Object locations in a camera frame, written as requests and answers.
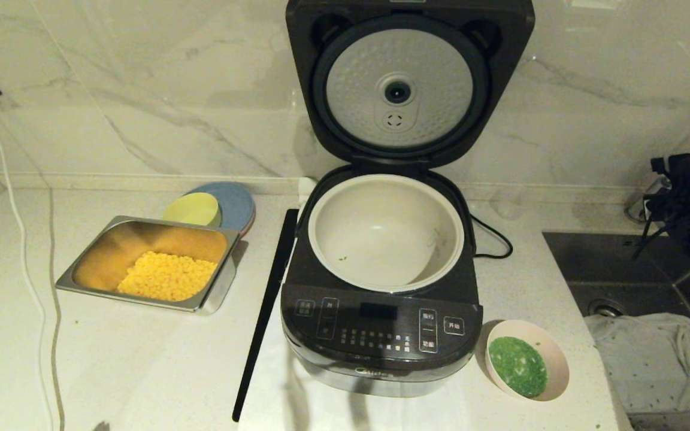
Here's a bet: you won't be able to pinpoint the pink bowl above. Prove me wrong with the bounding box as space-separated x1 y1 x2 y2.
486 319 570 402

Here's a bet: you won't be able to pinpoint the green grains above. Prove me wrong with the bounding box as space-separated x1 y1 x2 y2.
489 336 548 399

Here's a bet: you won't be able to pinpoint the black rice cooker lid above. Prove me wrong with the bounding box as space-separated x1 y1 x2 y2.
286 0 535 170

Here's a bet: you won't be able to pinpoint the white inner pot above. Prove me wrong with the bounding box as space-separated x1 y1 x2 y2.
308 174 465 294

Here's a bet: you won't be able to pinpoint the black rice cooker body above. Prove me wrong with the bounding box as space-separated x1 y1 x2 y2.
280 166 482 398

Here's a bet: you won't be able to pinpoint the round metal sink drain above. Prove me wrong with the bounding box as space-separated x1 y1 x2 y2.
586 298 621 318

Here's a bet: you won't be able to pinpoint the white cloth with green specks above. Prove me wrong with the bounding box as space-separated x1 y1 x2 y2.
583 312 690 420

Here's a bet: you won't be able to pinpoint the long black flat strip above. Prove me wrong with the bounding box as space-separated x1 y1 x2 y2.
232 208 299 423

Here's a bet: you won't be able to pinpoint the blue plate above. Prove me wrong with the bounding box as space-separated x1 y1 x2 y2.
186 182 256 237

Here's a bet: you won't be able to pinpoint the yellow-green small dish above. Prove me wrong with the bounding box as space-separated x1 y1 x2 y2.
162 192 221 228

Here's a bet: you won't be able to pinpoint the yellow corn kernels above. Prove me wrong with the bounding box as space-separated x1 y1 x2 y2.
117 251 219 302

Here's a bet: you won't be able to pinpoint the stainless steel tray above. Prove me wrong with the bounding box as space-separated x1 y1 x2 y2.
56 215 249 315

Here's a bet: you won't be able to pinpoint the black power cable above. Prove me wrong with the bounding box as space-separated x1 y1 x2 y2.
468 214 513 260

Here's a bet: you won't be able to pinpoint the white power cable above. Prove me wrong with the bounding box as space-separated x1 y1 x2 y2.
0 80 61 431

